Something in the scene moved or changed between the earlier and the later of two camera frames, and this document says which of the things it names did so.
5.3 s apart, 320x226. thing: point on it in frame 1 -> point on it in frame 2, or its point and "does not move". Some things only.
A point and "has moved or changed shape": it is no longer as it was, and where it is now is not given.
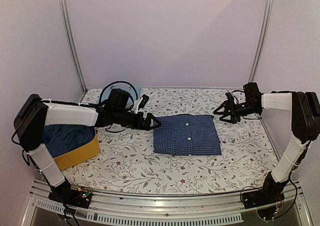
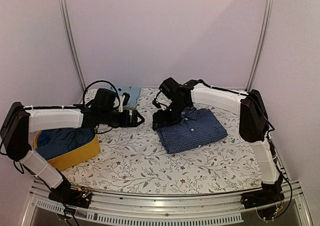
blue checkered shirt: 186,134 has moved or changed shape
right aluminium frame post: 263,34 does not move
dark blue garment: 60,139 does not move
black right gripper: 228,105 -> 166,119
